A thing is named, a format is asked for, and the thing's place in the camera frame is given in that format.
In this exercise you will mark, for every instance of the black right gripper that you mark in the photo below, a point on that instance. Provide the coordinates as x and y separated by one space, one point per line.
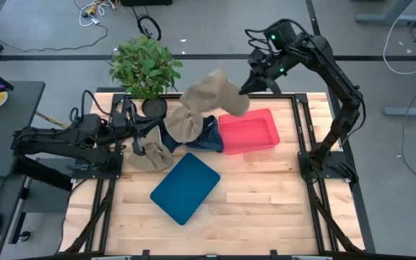
269 65

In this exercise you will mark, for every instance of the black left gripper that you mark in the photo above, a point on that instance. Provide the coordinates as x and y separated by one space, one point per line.
128 122

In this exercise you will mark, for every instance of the navy baseball cap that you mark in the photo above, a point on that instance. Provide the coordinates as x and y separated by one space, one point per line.
209 137
168 142

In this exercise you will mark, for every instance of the pink plastic bin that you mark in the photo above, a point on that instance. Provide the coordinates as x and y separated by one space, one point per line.
249 131

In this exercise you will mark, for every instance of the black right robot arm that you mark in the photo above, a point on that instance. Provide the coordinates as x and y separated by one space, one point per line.
338 83

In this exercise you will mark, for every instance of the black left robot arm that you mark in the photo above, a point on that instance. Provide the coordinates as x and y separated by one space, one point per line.
56 148

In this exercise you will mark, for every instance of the green plant in black pot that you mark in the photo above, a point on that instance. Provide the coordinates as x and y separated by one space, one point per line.
144 65

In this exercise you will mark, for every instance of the teal plastic bin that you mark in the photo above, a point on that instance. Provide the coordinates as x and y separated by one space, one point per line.
184 187

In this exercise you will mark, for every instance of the black box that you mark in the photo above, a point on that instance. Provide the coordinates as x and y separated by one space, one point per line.
146 2

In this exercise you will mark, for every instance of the black desk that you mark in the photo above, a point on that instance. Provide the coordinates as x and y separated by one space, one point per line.
9 126

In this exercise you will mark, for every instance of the grey desk foot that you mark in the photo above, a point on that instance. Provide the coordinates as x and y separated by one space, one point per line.
403 111
385 18

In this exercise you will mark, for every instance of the black caster wheel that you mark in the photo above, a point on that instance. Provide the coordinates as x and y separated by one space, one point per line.
24 236

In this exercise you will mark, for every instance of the black aluminium table frame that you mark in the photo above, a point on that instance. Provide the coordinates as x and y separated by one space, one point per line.
287 96

